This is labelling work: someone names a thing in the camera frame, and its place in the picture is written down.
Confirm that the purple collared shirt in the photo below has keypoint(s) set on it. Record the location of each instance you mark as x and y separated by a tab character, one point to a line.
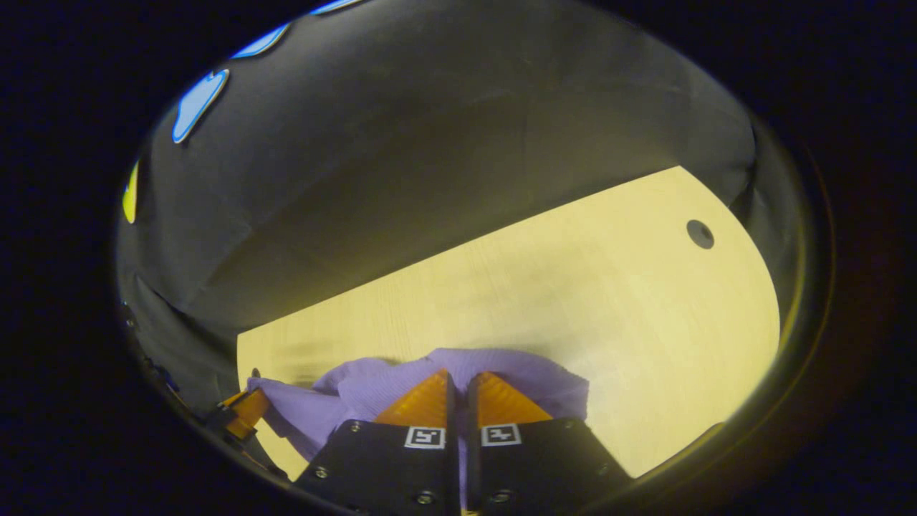
337	408

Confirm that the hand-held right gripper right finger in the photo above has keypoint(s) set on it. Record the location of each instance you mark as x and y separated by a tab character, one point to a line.
473	466

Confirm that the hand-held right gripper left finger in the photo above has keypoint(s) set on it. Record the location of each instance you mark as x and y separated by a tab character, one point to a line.
452	459

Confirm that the black backdrop cloth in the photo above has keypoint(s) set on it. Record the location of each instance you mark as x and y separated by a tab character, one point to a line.
430	158

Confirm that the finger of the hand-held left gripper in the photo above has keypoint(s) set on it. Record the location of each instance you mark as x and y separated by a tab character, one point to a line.
247	416

